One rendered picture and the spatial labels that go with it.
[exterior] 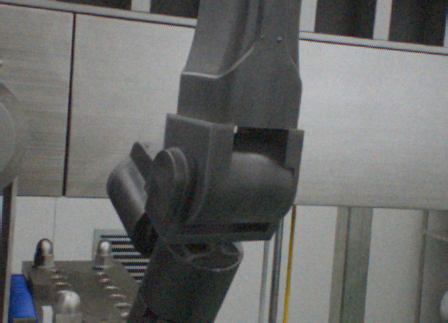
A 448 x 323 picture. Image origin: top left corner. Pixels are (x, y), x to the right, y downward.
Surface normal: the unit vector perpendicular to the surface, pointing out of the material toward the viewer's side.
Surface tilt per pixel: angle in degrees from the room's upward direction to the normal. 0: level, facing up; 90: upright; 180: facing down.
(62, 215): 90
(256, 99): 94
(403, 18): 90
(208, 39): 81
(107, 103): 90
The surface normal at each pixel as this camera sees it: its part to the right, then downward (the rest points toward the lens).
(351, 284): 0.32, 0.08
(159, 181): -0.84, -0.04
